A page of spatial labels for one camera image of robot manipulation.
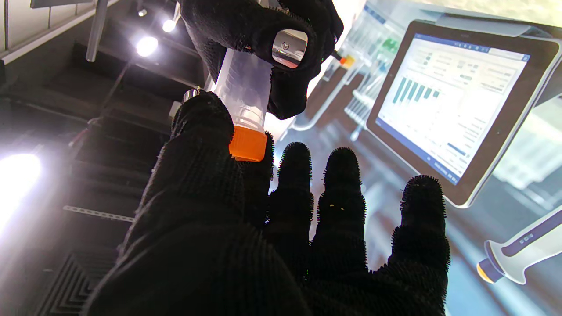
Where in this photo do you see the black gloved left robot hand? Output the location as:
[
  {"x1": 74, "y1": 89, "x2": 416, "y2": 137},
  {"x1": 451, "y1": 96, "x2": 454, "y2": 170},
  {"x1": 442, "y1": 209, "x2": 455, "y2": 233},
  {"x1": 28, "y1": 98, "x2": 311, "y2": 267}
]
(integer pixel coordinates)
[{"x1": 81, "y1": 90, "x2": 452, "y2": 316}]

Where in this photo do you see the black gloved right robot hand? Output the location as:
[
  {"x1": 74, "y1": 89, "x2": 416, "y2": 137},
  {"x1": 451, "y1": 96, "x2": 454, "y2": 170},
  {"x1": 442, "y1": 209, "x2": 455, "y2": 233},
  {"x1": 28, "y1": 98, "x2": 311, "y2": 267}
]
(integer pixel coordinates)
[{"x1": 178, "y1": 0, "x2": 344, "y2": 120}]

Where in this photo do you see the clear plastic test tube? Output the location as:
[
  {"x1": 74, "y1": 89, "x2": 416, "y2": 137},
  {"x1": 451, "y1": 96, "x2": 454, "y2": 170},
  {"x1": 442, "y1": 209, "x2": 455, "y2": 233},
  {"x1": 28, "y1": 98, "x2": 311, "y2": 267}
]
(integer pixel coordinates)
[{"x1": 212, "y1": 47, "x2": 274, "y2": 132}]

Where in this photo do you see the orange tube cap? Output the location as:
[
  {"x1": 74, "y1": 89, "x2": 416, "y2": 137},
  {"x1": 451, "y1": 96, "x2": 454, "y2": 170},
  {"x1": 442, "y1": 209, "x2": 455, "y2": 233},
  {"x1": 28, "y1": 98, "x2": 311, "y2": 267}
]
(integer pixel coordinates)
[{"x1": 228, "y1": 125, "x2": 268, "y2": 162}]

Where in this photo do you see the printed laboratory backdrop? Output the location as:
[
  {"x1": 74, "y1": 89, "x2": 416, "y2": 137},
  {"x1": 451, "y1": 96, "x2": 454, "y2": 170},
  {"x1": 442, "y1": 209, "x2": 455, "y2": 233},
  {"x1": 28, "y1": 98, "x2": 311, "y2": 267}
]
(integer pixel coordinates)
[{"x1": 263, "y1": 0, "x2": 562, "y2": 316}]

